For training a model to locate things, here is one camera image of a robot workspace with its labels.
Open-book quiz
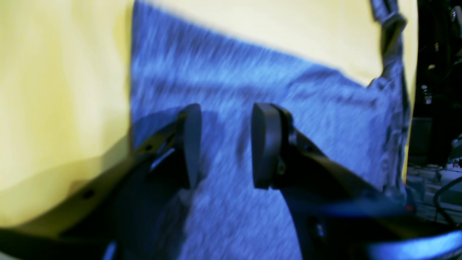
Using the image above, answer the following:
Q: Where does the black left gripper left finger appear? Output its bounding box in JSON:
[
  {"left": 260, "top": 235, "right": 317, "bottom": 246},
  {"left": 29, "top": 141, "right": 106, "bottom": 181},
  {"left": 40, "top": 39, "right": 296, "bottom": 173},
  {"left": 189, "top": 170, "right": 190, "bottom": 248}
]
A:
[{"left": 1, "top": 103, "right": 202, "bottom": 260}]

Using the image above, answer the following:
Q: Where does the grey long-sleeve T-shirt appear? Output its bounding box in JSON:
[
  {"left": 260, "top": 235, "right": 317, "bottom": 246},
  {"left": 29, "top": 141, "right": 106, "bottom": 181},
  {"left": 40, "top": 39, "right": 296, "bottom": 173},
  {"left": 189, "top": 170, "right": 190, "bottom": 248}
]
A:
[{"left": 130, "top": 0, "right": 412, "bottom": 260}]

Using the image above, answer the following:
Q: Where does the yellow table cloth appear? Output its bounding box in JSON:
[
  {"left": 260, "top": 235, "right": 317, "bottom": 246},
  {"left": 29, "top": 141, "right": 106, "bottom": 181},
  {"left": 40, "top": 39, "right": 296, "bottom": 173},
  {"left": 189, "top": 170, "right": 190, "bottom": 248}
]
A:
[{"left": 0, "top": 0, "right": 419, "bottom": 228}]

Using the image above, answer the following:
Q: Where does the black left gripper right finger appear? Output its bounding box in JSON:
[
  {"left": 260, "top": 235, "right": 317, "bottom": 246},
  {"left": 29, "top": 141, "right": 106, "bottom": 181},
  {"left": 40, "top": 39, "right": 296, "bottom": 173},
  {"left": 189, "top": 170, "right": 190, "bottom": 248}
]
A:
[{"left": 251, "top": 103, "right": 461, "bottom": 260}]

